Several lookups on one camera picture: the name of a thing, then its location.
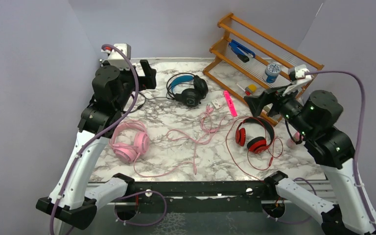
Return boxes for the black blue headphones with cable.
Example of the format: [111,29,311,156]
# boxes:
[130,72,209,113]

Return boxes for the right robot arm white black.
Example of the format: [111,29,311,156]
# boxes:
[244,88,376,235]

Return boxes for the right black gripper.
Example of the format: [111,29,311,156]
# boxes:
[244,81,313,137]

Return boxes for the orange wooden rack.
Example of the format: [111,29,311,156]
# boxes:
[203,13,325,127]

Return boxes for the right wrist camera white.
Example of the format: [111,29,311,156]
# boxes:
[282,65,313,96]

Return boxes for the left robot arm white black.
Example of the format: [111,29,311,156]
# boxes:
[36,60,156,234]

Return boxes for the small white card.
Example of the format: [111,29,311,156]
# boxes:
[211,99,223,109]

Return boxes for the pink headphones with cable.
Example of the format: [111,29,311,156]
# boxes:
[109,105,234,178]

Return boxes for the blue white round container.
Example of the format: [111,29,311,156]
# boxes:
[262,63,282,83]

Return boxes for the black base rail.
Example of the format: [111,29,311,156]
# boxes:
[114,181,279,213]

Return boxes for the pink highlighter marker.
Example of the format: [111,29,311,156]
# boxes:
[223,91,237,117]

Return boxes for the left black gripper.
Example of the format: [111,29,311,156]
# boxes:
[113,59,156,111]

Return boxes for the yellow red small block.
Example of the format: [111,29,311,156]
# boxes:
[245,84,257,95]

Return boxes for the red black headphones with cable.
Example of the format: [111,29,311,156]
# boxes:
[225,116,284,181]

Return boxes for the white red pen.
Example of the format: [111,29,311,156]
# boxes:
[236,83,247,95]

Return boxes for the blue black tool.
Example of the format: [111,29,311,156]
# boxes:
[228,40,256,63]

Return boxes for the small pink cup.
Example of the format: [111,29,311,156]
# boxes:
[286,132,302,149]

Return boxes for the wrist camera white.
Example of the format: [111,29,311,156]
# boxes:
[282,65,313,96]
[103,43,131,70]

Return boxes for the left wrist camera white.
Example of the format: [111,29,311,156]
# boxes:
[103,43,131,70]

